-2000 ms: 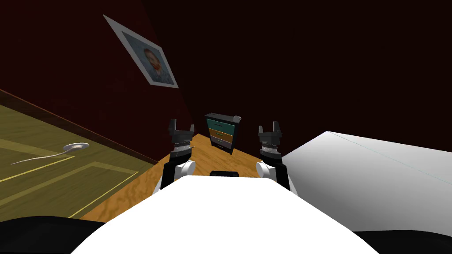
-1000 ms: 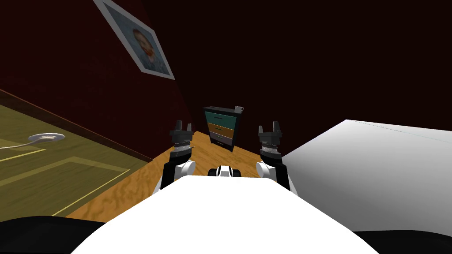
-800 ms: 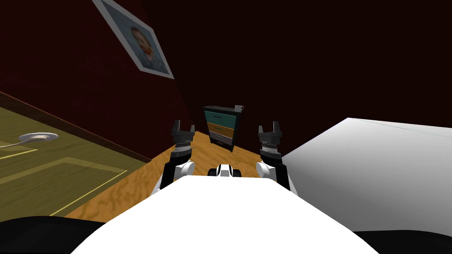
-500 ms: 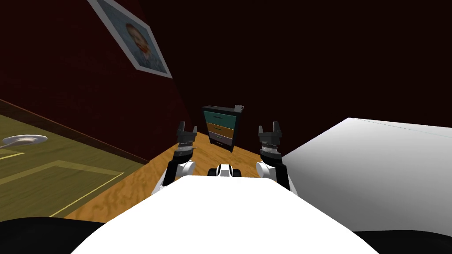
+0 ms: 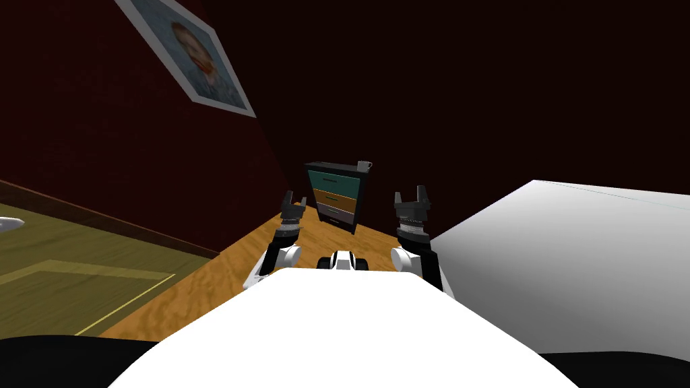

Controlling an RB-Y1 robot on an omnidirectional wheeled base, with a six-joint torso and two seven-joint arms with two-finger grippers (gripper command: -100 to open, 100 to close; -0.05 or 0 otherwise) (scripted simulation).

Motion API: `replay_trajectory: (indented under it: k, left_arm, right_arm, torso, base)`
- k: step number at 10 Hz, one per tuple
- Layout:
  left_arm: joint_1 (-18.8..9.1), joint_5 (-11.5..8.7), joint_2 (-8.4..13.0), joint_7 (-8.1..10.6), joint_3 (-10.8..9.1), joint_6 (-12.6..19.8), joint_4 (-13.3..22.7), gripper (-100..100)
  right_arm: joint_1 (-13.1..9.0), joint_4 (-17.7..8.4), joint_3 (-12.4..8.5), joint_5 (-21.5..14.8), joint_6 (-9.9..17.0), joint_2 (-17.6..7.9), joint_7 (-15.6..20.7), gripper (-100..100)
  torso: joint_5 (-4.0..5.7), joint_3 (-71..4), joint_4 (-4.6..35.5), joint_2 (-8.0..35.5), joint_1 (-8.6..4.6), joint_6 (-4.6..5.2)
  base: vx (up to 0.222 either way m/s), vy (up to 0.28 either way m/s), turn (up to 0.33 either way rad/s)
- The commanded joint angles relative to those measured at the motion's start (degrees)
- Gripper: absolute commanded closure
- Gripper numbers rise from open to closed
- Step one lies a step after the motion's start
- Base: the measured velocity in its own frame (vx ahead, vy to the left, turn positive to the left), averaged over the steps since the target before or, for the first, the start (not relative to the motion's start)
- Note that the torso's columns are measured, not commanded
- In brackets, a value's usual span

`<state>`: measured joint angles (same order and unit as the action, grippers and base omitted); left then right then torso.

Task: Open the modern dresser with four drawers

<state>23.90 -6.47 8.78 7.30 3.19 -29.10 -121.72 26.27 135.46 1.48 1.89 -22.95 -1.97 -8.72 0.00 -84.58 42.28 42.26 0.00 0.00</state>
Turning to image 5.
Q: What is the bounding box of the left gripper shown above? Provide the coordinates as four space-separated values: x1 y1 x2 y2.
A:
278 190 309 227

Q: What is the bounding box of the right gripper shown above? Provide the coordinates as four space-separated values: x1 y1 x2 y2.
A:
393 185 433 222

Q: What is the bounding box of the black dresser with coloured drawers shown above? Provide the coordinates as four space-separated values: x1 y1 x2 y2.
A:
304 160 373 236

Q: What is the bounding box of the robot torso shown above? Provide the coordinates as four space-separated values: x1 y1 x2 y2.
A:
107 249 580 388

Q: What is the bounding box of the white bed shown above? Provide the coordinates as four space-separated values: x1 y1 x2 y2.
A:
430 179 690 363

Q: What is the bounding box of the framed portrait picture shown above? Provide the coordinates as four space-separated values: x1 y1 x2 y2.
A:
115 0 257 119

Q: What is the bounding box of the olive panelled door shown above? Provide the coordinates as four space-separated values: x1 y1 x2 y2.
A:
0 201 214 341

